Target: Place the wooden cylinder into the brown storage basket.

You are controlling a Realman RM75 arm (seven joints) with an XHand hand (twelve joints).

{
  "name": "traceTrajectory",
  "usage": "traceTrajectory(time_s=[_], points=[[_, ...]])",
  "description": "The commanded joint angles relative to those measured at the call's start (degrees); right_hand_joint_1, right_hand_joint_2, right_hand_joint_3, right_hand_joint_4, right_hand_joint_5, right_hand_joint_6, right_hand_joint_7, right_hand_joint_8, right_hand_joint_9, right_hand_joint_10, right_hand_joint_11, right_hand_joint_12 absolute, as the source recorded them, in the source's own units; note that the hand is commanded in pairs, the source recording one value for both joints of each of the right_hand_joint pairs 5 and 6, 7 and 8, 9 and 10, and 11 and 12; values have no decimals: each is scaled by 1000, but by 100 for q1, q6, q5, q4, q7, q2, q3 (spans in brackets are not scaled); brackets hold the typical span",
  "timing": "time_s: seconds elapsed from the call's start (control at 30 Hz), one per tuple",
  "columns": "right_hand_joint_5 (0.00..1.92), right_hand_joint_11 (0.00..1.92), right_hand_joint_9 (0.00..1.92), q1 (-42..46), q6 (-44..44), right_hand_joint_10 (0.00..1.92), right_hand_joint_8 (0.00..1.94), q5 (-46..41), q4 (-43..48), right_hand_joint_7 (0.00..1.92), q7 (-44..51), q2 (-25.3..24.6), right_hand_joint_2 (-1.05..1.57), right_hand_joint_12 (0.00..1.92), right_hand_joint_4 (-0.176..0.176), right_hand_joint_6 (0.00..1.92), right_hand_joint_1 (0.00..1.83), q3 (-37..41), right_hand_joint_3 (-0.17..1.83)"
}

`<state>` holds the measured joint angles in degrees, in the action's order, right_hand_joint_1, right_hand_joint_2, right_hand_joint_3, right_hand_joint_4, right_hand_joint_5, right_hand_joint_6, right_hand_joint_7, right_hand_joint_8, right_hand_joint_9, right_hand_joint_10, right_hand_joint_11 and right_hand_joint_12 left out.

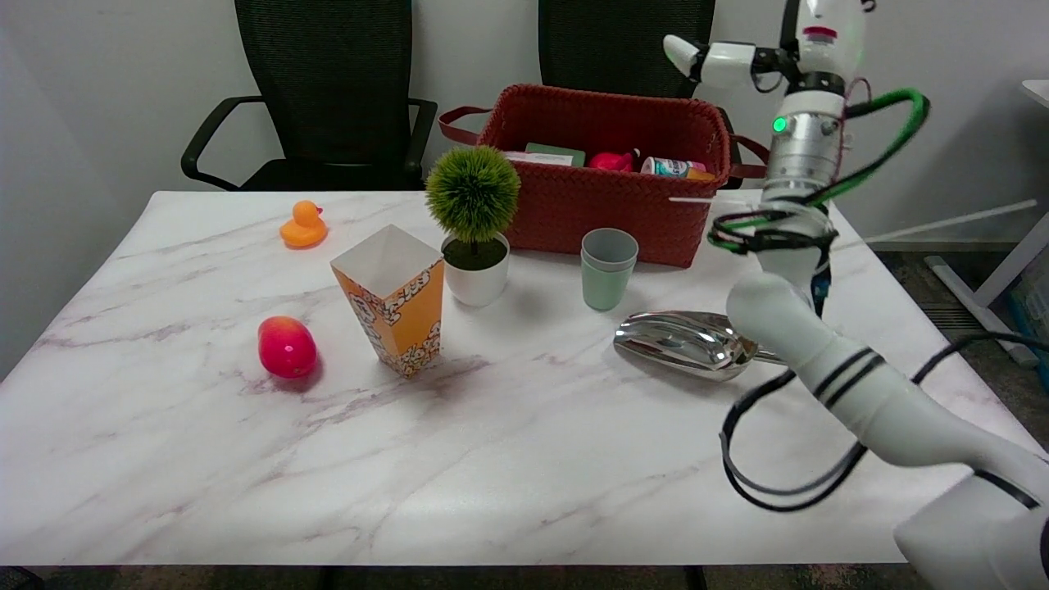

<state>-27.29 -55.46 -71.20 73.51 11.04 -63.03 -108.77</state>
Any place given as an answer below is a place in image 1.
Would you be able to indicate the black mesh office chair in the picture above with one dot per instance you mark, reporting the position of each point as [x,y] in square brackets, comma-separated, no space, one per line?
[606,41]

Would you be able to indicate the shiny metal scoop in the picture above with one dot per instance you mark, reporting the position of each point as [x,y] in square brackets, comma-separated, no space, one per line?
[680,340]

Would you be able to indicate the orange popcorn box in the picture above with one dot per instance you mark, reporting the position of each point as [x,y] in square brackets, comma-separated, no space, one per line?
[401,315]

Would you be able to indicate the white side desk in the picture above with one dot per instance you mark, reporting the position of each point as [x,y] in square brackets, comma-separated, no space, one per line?
[1012,264]

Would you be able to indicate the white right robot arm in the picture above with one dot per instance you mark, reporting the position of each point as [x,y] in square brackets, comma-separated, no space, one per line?
[869,393]

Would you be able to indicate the pink bottle in basket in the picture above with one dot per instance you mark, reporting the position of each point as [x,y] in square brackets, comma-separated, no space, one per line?
[670,167]

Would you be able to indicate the light green plastic cup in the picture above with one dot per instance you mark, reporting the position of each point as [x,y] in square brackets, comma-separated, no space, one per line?
[608,274]

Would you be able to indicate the ball plant in white pot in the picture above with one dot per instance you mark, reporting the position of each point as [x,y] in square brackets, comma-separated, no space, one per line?
[473,192]

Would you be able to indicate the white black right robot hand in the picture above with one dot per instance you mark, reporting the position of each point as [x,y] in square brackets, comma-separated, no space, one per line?
[824,49]

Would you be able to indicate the green flat box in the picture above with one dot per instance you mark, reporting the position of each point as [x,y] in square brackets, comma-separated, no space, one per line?
[557,153]

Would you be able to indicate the red plastic toy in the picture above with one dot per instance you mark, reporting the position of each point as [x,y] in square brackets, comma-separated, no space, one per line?
[610,161]

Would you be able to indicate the red woven basket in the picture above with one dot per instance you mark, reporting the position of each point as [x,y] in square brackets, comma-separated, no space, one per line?
[606,205]

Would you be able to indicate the red toy mango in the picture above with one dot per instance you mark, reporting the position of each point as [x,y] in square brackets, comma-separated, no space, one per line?
[287,348]

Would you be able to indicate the small orange item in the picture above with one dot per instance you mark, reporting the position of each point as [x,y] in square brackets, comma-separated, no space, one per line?
[703,174]

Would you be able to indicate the orange rubber duck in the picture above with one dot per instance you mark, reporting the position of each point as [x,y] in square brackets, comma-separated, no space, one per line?
[303,229]

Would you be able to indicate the black office chair with armrests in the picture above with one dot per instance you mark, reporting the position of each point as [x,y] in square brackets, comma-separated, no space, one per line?
[328,82]

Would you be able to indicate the blue storage box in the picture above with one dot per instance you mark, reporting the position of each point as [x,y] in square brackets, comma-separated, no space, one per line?
[1034,311]

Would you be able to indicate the white flat card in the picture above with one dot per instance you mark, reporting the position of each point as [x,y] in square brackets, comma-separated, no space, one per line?
[533,157]

